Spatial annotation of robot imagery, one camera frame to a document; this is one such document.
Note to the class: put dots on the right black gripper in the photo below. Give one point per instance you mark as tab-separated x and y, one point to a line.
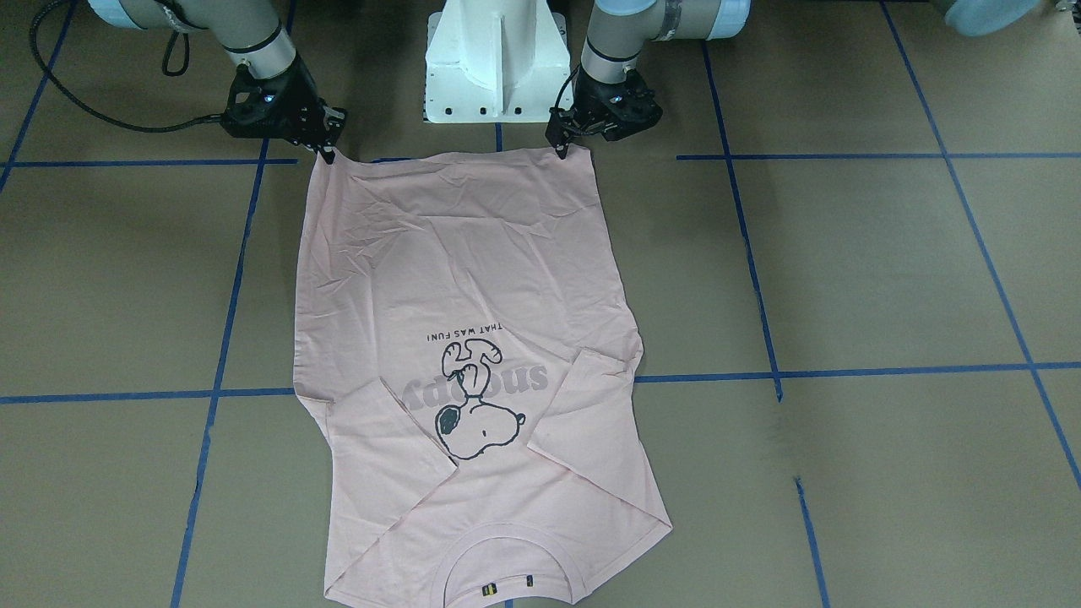
297	94

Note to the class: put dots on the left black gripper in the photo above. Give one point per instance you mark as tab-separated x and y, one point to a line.
594	98

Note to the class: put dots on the pink Snoopy t-shirt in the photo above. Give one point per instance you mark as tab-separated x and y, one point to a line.
464	343

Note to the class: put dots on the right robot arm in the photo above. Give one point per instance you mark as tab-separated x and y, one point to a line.
250	32

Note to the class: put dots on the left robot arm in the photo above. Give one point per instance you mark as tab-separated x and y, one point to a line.
619	30

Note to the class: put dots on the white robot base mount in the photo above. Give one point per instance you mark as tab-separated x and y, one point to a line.
495	61

